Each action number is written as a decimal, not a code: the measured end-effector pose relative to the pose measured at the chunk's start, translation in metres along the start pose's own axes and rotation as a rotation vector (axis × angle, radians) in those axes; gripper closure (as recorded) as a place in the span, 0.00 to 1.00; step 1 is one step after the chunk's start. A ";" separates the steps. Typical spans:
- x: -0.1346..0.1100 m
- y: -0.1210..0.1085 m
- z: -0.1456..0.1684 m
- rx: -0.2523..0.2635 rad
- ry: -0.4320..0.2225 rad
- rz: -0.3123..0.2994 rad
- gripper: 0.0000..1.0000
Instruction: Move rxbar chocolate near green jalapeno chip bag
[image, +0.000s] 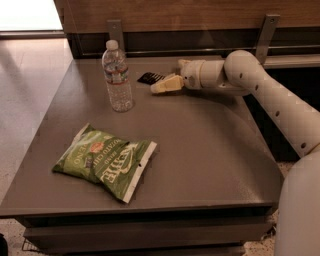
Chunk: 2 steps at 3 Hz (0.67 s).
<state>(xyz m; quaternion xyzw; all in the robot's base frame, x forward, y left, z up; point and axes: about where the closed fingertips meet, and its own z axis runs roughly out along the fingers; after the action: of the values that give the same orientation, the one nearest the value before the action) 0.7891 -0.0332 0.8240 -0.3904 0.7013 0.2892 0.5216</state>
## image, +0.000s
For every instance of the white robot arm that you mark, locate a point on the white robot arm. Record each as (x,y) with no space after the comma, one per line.
(298,225)

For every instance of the metal wall bracket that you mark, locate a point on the metal wall bracket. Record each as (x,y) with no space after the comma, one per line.
(265,36)
(115,32)

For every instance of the black rxbar chocolate bar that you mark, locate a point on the black rxbar chocolate bar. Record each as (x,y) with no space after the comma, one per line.
(150,78)

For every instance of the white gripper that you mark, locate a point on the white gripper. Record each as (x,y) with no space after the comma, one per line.
(191,74)

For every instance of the right metal wall bracket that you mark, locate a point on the right metal wall bracket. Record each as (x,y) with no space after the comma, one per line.
(265,36)

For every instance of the clear plastic water bottle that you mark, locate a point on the clear plastic water bottle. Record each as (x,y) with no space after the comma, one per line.
(116,75)

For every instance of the green jalapeno chip bag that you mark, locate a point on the green jalapeno chip bag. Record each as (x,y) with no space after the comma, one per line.
(102,158)

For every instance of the wire rack under table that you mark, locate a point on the wire rack under table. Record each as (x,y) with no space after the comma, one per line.
(27,246)

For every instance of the left metal wall bracket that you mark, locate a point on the left metal wall bracket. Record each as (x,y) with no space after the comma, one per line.
(115,32)

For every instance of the horizontal metal rail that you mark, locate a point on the horizontal metal rail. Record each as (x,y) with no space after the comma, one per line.
(272,51)

